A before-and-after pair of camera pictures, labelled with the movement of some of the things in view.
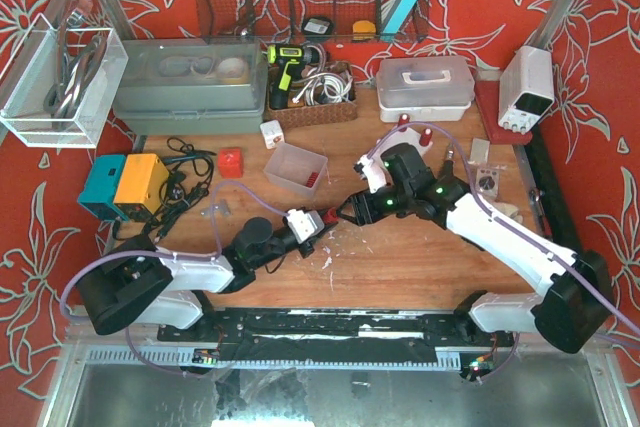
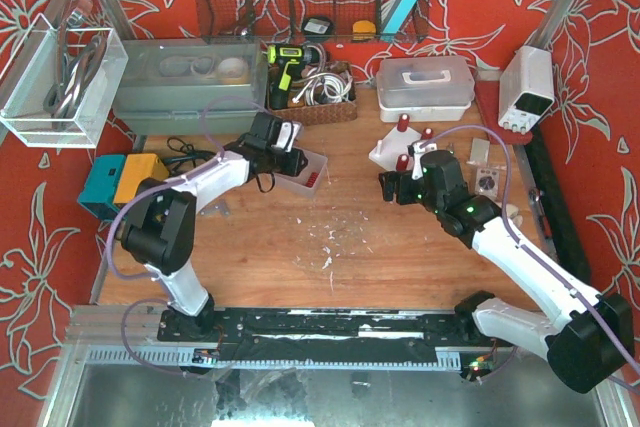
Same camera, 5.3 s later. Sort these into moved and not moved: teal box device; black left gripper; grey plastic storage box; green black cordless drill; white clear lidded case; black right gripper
Moved: black right gripper; black left gripper
Not moved: grey plastic storage box; white clear lidded case; teal box device; green black cordless drill
